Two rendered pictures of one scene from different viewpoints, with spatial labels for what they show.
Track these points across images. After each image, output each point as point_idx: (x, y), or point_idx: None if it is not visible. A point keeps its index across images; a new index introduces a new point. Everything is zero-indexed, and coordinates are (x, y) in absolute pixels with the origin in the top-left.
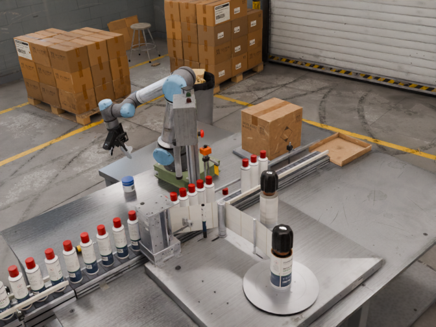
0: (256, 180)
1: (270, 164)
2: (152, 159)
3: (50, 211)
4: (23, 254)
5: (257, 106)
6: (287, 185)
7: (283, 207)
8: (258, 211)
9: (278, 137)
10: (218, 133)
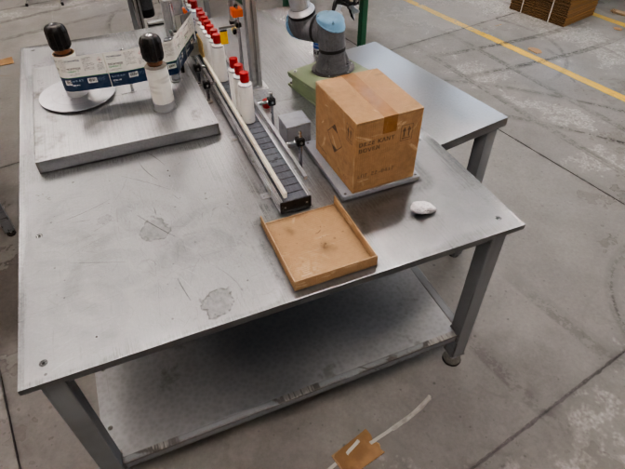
0: (235, 99)
1: (260, 112)
2: (384, 72)
3: None
4: None
5: (388, 84)
6: (246, 154)
7: (184, 124)
8: (194, 107)
9: (325, 127)
10: (447, 128)
